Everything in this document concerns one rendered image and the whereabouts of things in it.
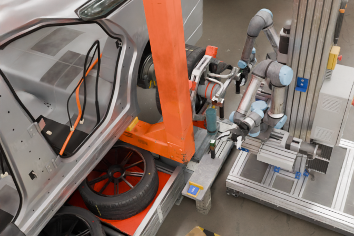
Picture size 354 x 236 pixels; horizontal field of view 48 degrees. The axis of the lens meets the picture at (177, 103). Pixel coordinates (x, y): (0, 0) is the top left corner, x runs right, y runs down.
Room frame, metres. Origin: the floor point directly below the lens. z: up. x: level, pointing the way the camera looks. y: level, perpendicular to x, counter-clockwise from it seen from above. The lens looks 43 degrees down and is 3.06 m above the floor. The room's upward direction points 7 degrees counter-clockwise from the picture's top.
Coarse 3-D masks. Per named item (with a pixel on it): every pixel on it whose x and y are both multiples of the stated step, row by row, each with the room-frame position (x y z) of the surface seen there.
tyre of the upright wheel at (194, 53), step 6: (186, 48) 2.63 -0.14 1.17; (192, 48) 2.62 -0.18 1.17; (198, 48) 2.63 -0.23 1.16; (204, 48) 2.66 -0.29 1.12; (186, 54) 2.54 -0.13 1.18; (192, 54) 2.53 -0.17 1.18; (198, 54) 2.54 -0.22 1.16; (204, 54) 2.62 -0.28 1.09; (186, 60) 2.47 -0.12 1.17; (192, 60) 2.47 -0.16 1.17; (198, 60) 2.53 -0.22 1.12; (192, 66) 2.44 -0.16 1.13; (156, 84) 2.40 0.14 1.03; (156, 90) 2.37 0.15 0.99; (156, 96) 2.36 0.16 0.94; (156, 102) 2.35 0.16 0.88; (204, 102) 2.58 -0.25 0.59; (192, 120) 2.38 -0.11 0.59
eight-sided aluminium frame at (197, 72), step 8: (208, 56) 2.55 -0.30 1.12; (200, 64) 2.47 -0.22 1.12; (208, 64) 2.49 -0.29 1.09; (216, 64) 2.66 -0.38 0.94; (192, 72) 2.39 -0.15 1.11; (200, 72) 2.37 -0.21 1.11; (192, 80) 2.35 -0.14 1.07; (192, 96) 2.25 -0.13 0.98; (192, 104) 2.23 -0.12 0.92; (208, 104) 2.54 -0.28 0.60; (192, 112) 2.23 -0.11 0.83; (200, 112) 2.43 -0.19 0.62; (200, 120) 2.32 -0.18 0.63
